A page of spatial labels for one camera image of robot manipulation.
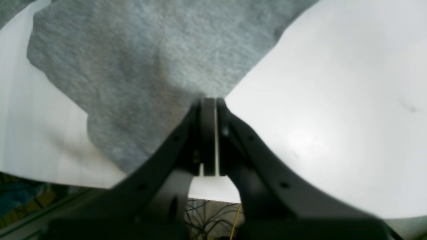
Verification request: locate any grey t-shirt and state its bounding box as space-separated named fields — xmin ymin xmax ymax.
xmin=6 ymin=0 xmax=316 ymax=174

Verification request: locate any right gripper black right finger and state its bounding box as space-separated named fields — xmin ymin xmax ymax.
xmin=217 ymin=99 xmax=390 ymax=240

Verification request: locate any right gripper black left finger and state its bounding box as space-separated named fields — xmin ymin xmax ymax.
xmin=40 ymin=98 xmax=217 ymax=240

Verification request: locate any yellow cable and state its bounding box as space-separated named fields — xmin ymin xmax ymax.
xmin=230 ymin=204 xmax=242 ymax=240

